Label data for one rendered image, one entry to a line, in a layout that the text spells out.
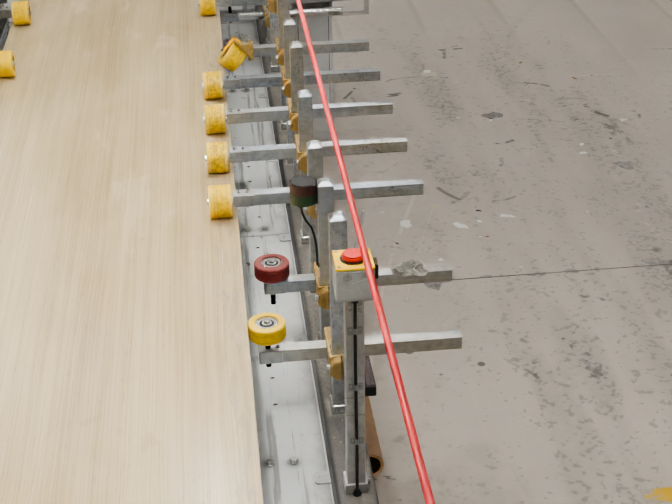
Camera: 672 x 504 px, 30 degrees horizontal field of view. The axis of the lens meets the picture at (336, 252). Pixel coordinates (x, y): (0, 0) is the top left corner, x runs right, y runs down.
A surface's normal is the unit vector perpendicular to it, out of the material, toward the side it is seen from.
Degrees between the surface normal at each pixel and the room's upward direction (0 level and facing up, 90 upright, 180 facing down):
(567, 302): 0
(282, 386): 0
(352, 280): 90
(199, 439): 0
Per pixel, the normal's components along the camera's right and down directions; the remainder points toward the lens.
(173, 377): -0.02, -0.87
